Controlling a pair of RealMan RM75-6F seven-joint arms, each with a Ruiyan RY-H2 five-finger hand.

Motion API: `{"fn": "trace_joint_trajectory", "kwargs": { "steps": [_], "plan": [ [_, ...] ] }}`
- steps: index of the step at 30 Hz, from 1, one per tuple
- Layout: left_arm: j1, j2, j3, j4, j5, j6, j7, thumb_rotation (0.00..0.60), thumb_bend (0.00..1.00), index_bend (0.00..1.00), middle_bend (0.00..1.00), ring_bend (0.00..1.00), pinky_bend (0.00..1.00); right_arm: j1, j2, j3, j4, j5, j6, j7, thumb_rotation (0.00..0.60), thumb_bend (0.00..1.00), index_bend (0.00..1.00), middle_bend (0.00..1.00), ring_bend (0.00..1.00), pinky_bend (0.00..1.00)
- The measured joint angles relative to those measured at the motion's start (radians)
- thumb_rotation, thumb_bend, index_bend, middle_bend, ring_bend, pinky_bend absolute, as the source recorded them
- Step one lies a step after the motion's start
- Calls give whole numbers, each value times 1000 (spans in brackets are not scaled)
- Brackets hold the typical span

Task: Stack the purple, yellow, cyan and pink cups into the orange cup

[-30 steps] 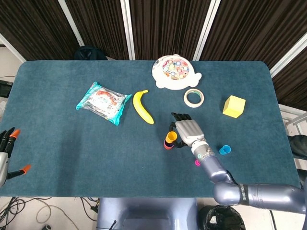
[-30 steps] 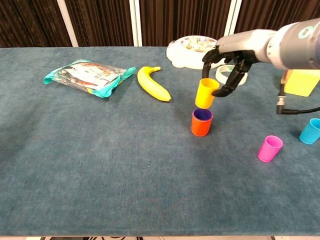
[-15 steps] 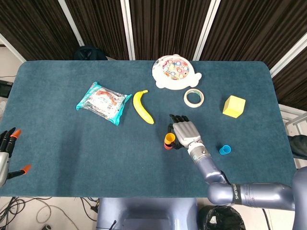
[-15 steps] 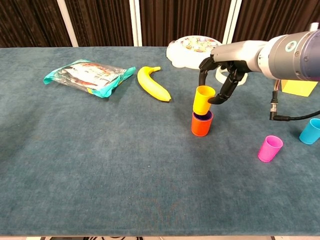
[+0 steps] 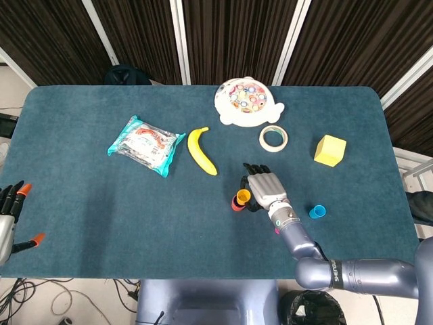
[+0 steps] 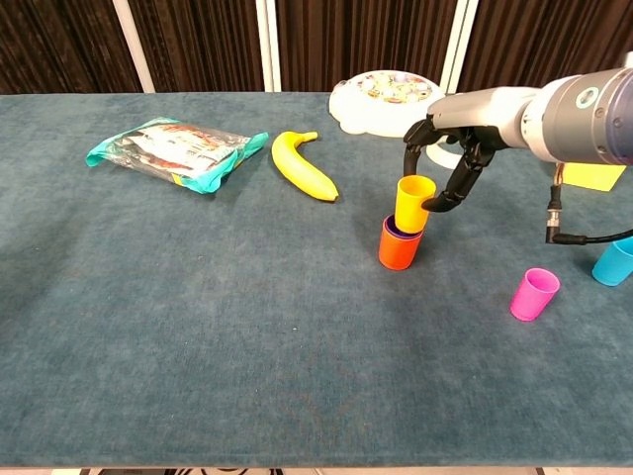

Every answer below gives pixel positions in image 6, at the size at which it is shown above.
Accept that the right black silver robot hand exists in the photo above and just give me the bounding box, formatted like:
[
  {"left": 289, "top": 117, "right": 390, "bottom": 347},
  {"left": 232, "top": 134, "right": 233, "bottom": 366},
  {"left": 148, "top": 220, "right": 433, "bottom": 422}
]
[{"left": 403, "top": 88, "right": 538, "bottom": 214}]

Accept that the yellow-orange plastic cup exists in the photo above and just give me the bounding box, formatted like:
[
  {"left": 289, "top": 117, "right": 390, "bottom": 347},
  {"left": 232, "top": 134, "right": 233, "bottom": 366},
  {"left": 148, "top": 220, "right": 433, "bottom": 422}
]
[{"left": 394, "top": 174, "right": 438, "bottom": 233}]

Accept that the dark blue plastic cup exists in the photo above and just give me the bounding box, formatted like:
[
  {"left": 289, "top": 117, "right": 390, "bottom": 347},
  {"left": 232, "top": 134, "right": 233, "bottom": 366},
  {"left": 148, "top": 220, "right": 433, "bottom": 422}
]
[{"left": 382, "top": 215, "right": 425, "bottom": 239}]

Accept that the pink plastic cup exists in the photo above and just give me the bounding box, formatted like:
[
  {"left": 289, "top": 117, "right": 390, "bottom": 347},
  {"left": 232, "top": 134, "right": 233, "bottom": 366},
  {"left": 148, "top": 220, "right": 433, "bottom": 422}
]
[{"left": 509, "top": 267, "right": 561, "bottom": 323}]

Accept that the light blue plastic cup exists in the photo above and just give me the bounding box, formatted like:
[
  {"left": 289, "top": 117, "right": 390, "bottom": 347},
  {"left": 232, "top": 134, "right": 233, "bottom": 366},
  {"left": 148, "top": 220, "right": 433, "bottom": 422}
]
[{"left": 591, "top": 239, "right": 633, "bottom": 287}]

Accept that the masking tape roll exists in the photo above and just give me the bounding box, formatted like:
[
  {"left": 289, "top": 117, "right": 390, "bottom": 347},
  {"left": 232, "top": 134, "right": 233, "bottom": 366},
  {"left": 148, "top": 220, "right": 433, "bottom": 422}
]
[{"left": 425, "top": 141, "right": 466, "bottom": 170}]

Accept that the dark brown curtain panel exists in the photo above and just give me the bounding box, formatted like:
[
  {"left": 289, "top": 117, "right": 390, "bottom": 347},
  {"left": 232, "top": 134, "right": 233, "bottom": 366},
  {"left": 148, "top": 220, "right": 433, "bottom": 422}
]
[
  {"left": 459, "top": 0, "right": 633, "bottom": 94},
  {"left": 0, "top": 0, "right": 144, "bottom": 95},
  {"left": 274, "top": 0, "right": 459, "bottom": 93},
  {"left": 128, "top": 0, "right": 266, "bottom": 94}
]

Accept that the white fish-shaped toy game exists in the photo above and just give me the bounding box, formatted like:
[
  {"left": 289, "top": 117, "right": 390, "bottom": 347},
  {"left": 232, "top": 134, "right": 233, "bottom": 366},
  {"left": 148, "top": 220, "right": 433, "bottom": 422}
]
[{"left": 328, "top": 70, "right": 446, "bottom": 138}]

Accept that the yellow cube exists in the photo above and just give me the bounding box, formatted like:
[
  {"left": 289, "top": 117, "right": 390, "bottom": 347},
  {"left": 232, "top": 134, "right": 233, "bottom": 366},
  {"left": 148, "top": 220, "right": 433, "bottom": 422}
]
[{"left": 561, "top": 162, "right": 628, "bottom": 192}]

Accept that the red-orange plastic cup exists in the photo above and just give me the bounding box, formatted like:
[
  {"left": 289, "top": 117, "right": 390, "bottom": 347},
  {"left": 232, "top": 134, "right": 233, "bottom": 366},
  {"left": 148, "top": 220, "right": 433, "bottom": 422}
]
[{"left": 378, "top": 215, "right": 425, "bottom": 271}]

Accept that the yellow banana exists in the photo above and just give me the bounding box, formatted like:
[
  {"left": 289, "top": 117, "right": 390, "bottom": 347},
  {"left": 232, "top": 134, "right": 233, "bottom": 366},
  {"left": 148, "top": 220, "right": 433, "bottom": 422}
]
[{"left": 270, "top": 131, "right": 340, "bottom": 203}]

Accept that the teal snack packet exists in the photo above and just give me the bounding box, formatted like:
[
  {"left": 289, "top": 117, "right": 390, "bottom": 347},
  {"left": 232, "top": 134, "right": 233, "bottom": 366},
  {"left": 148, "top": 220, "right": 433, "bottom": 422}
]
[{"left": 85, "top": 117, "right": 270, "bottom": 195}]

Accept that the blue felt table cover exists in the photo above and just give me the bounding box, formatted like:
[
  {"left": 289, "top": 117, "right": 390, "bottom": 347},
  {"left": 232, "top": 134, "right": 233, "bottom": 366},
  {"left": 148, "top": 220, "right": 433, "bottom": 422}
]
[{"left": 0, "top": 92, "right": 633, "bottom": 469}]

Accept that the white partition post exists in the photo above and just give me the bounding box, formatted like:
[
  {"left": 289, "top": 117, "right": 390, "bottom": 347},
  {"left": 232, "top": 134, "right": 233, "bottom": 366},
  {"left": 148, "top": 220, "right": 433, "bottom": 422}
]
[
  {"left": 438, "top": 0, "right": 479, "bottom": 94},
  {"left": 255, "top": 0, "right": 282, "bottom": 93},
  {"left": 112, "top": 0, "right": 155, "bottom": 94}
]

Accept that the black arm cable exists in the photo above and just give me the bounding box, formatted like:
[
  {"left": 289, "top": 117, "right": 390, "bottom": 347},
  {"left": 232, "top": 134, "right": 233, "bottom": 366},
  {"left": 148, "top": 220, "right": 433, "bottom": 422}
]
[{"left": 543, "top": 162, "right": 633, "bottom": 246}]

